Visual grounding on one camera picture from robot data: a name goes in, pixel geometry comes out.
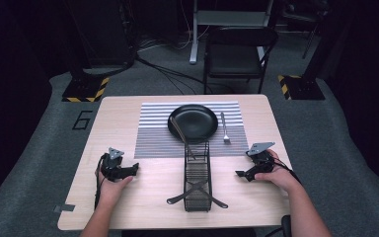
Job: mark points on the silver fork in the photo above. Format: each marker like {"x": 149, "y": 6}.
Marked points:
{"x": 225, "y": 128}

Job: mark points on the black folding chair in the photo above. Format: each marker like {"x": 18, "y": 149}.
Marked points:
{"x": 233, "y": 59}

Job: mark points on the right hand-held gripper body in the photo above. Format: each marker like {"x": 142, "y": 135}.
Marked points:
{"x": 261, "y": 161}

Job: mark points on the black stand base striped edge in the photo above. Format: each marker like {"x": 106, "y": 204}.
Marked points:
{"x": 304, "y": 88}
{"x": 84, "y": 90}

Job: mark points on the black round plate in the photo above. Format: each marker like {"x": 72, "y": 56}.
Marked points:
{"x": 195, "y": 121}

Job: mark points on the black utensil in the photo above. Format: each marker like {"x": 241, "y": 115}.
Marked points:
{"x": 215, "y": 200}
{"x": 181, "y": 197}

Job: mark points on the grey tape piece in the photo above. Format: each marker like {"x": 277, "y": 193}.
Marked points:
{"x": 64, "y": 208}

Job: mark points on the person's right hand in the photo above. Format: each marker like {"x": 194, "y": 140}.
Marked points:
{"x": 278, "y": 177}

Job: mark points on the brown wooden chopstick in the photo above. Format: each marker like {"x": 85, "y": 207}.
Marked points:
{"x": 181, "y": 136}

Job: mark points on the grey striped placemat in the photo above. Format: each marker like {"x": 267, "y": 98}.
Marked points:
{"x": 154, "y": 141}

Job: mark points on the white desk frame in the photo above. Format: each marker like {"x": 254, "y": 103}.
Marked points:
{"x": 195, "y": 39}

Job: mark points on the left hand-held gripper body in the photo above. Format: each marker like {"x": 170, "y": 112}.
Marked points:
{"x": 112, "y": 166}

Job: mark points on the dark chair with thin legs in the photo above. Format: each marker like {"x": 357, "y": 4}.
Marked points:
{"x": 309, "y": 19}

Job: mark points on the person's left hand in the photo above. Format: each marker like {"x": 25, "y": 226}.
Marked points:
{"x": 110, "y": 191}

